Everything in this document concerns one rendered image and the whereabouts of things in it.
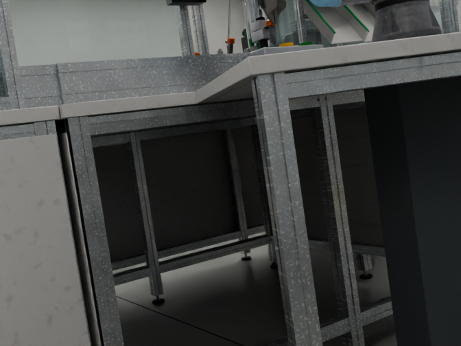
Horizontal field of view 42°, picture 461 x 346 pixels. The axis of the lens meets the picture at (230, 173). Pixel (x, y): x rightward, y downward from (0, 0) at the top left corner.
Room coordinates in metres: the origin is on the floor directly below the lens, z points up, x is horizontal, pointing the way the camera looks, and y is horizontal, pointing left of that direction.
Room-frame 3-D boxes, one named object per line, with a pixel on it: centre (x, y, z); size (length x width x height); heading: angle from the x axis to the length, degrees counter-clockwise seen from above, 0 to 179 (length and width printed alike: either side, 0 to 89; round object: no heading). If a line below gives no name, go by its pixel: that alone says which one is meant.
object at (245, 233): (3.41, -0.10, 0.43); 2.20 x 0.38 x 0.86; 122
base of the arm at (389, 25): (1.33, -0.43, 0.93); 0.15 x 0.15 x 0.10
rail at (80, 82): (1.62, -0.01, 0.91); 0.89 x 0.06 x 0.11; 122
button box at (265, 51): (1.67, -0.20, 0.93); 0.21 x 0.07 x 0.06; 122
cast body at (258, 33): (1.90, -0.16, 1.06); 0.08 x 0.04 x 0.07; 32
